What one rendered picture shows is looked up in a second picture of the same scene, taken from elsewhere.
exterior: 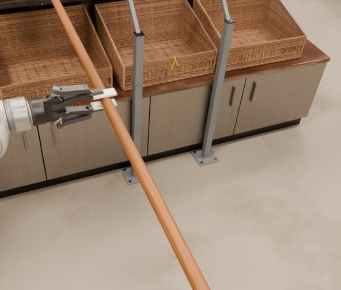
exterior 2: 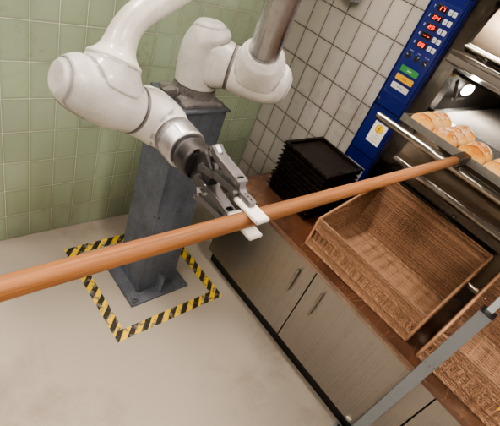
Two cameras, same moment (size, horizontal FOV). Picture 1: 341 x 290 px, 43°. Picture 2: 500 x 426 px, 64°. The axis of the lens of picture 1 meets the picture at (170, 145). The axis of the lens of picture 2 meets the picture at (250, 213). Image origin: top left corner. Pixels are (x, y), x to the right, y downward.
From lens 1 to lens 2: 83 cm
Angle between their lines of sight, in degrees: 48
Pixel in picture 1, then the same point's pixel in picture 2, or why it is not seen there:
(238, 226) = not seen: outside the picture
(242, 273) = not seen: outside the picture
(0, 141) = (71, 84)
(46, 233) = (217, 357)
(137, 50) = (465, 327)
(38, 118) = (177, 156)
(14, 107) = (176, 125)
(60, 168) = (293, 340)
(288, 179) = not seen: outside the picture
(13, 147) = (282, 275)
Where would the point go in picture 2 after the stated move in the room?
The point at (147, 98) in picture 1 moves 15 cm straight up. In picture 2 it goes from (430, 395) to (457, 374)
